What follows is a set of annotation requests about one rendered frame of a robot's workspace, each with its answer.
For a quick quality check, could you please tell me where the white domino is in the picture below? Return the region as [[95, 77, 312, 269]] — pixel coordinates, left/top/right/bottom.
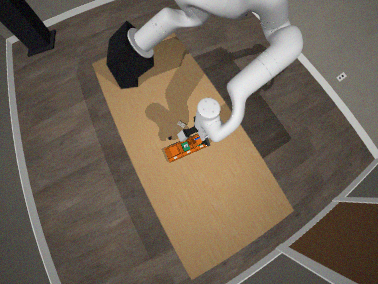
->
[[177, 121, 186, 128]]

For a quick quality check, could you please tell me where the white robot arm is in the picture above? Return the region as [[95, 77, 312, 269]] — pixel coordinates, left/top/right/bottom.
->
[[127, 0, 303, 142]]

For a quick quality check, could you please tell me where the orange rack of bins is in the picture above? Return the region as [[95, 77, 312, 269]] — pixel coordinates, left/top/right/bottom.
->
[[164, 135, 207, 163]]

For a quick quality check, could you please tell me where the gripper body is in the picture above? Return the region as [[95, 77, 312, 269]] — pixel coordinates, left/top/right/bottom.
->
[[197, 131, 210, 141]]

